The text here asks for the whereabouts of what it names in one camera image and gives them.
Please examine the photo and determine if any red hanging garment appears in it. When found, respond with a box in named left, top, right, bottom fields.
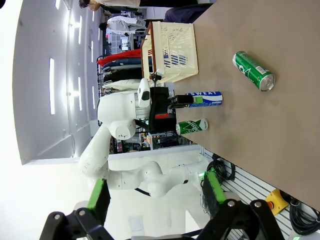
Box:
left=96, top=48, right=142, bottom=66

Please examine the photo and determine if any aluminium profile table frame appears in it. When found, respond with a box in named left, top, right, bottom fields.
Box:
left=199, top=146, right=320, bottom=240

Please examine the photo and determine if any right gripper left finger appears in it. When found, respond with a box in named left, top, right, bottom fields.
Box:
left=39, top=178, right=113, bottom=240

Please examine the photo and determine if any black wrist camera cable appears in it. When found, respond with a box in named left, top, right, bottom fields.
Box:
left=146, top=79, right=159, bottom=133

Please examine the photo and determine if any background workbench equipment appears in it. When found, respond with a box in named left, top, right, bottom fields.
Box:
left=109, top=123, right=201, bottom=154

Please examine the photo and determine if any navy hanging garment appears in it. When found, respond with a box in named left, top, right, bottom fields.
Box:
left=100, top=57, right=143, bottom=71

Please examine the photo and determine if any person in white shirt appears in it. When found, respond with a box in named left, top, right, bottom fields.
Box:
left=98, top=15, right=148, bottom=36

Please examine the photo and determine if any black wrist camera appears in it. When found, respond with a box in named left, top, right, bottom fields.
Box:
left=149, top=70, right=164, bottom=82

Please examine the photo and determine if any short green cider can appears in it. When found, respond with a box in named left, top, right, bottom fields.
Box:
left=175, top=118, right=210, bottom=137

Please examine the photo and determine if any blue Pocari Sweat can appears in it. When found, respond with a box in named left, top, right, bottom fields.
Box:
left=184, top=91, right=224, bottom=109

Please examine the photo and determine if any white hanging garment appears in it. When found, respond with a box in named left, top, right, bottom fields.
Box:
left=101, top=78, right=143, bottom=91

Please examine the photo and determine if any person in beige top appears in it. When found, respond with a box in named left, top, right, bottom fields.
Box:
left=78, top=0, right=143, bottom=12

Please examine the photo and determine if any cream basket brown handle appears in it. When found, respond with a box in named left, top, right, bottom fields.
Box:
left=140, top=21, right=200, bottom=85

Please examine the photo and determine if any tall green cider can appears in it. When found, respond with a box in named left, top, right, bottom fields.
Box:
left=232, top=50, right=276, bottom=93

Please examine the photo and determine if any black hanging garment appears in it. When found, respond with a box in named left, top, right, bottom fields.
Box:
left=99, top=67, right=143, bottom=84

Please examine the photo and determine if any black clothes rack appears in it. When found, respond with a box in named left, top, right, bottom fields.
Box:
left=95, top=54, right=106, bottom=127

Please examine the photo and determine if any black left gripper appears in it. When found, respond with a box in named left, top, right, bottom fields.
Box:
left=152, top=86, right=204, bottom=116

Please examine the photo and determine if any black green cable bundle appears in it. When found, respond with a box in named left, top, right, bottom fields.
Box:
left=205, top=154, right=236, bottom=181

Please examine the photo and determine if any person in dark clothes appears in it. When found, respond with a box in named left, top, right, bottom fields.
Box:
left=163, top=0, right=216, bottom=25

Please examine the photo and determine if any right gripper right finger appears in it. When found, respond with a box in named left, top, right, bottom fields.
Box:
left=197, top=171, right=286, bottom=240

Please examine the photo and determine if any yellow emergency stop button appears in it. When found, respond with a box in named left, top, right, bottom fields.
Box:
left=264, top=188, right=291, bottom=217

